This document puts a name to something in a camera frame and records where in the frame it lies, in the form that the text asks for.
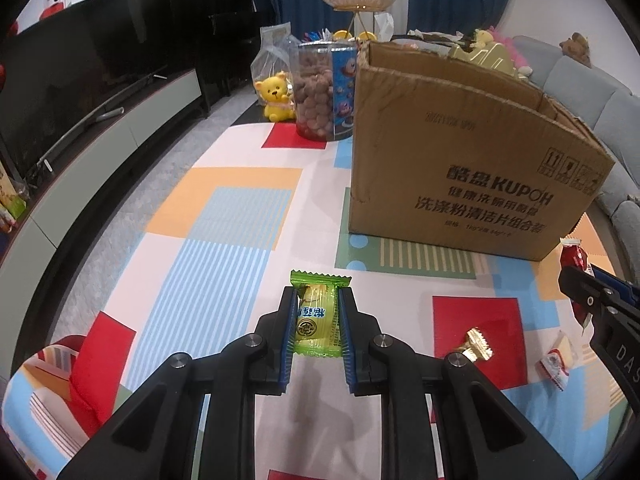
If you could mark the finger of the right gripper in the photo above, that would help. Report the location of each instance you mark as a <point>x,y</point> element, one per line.
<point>590,293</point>
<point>630,293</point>

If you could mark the pink plush toy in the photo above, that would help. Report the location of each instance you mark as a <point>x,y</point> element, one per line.
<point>519,60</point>

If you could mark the gold candy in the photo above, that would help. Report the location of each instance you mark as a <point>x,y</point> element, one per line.
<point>475,346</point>

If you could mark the green candy wrapper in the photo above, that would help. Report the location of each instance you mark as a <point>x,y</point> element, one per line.
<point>317,328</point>

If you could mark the black television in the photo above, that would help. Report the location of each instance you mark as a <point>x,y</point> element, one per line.
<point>61,69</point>

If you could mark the yellow plush toy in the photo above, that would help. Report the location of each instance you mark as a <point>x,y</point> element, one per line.
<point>483,39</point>

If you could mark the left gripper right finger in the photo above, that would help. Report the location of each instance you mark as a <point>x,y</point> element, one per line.
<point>441,418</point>

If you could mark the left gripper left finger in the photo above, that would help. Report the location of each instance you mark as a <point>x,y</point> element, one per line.
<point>195,418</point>

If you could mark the gold mountain-shaped tin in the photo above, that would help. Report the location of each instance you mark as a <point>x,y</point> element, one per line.
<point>494,56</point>

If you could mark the brown teddy bear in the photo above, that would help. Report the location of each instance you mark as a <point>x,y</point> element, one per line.
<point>577,48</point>

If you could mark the colourful patterned tablecloth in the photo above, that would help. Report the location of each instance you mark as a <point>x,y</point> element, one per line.
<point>262,202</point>

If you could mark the clear jar of nuts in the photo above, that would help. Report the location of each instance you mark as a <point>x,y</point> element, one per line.
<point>324,89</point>

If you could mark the brown cardboard box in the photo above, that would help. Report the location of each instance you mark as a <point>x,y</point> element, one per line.
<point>452,154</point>

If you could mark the clear plastic bag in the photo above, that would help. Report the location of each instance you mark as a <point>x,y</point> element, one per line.
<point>277,46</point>

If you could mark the yellow bear toy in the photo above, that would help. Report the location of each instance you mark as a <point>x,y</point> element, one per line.
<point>277,95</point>

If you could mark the grey tv cabinet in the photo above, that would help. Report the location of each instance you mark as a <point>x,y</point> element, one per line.
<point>36,242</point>

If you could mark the white yellow snack packet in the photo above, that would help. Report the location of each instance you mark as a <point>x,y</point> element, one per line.
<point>558,361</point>

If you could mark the grey curved sofa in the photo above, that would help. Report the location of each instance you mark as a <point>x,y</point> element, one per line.
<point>611,110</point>

